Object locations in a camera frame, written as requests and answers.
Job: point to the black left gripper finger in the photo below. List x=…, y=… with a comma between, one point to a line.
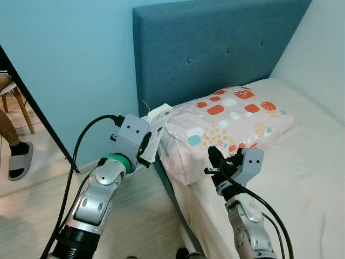
x=146, y=147

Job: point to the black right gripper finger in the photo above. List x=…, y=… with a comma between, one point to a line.
x=218, y=161

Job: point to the white printed package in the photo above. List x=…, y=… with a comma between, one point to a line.
x=159, y=116

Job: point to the pink pillow with orange spots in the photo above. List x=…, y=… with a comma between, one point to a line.
x=237, y=116

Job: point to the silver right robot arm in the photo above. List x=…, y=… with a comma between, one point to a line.
x=248, y=226

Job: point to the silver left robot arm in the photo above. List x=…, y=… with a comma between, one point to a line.
x=99, y=194

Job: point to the teal bed base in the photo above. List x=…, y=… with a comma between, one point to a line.
x=180, y=213

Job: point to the cream sheeted mattress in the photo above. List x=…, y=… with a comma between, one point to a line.
x=302, y=178

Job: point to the teal padded headboard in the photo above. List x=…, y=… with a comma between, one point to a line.
x=215, y=43

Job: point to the pale grey slipper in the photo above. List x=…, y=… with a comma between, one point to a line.
x=21, y=170

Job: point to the white chair wooden legs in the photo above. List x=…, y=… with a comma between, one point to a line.
x=23, y=110

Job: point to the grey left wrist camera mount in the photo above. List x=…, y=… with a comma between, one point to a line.
x=132, y=132

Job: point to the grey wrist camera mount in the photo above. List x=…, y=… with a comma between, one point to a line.
x=132, y=132
x=250, y=164

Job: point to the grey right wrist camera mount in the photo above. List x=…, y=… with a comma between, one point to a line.
x=250, y=164

